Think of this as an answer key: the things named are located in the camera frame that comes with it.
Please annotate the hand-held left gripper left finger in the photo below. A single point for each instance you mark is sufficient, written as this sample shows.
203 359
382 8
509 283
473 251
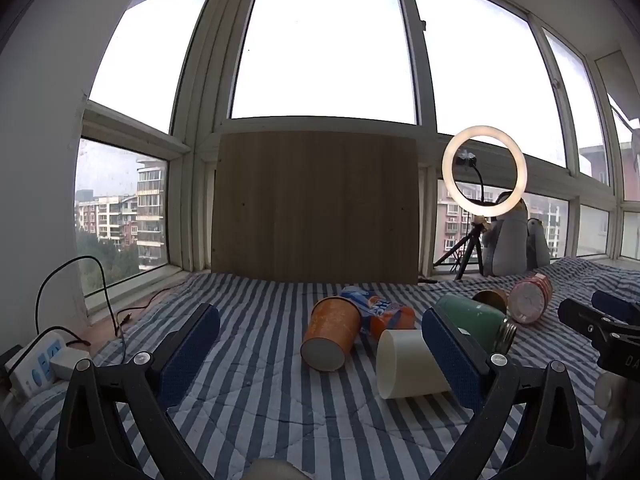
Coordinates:
187 355

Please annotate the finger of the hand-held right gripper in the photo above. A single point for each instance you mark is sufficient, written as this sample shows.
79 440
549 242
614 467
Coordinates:
587 322
615 304

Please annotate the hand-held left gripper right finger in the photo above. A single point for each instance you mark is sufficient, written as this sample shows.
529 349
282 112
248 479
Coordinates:
450 357

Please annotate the white cup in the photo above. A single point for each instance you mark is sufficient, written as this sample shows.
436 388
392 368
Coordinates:
407 365

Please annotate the green cup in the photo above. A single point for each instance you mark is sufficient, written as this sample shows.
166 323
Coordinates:
475 320

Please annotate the pink patterned cup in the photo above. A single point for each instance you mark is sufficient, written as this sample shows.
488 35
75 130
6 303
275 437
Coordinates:
530 297

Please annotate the brown cup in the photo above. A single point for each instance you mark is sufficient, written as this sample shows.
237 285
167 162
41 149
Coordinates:
492 300

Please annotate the orange paper cup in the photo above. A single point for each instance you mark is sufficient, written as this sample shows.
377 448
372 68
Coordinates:
332 330

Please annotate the small grey plush toy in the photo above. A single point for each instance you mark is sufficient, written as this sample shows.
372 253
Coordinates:
537 245

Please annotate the striped blanket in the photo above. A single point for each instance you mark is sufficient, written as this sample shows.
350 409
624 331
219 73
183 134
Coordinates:
280 410

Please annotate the black tripod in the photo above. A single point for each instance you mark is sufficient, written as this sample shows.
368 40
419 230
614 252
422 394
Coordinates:
472 245

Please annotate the large grey plush toy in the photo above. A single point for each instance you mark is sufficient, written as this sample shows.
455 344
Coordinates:
507 240

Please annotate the white charger plug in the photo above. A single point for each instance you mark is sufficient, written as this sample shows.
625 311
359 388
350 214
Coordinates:
70 362

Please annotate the white power strip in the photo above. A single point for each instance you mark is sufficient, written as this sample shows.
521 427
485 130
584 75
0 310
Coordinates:
30 365

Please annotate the black gooseneck phone holder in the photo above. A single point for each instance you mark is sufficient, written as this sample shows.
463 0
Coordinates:
475 167

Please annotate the wooden board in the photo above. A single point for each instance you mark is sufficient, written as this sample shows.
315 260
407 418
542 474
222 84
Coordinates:
315 210

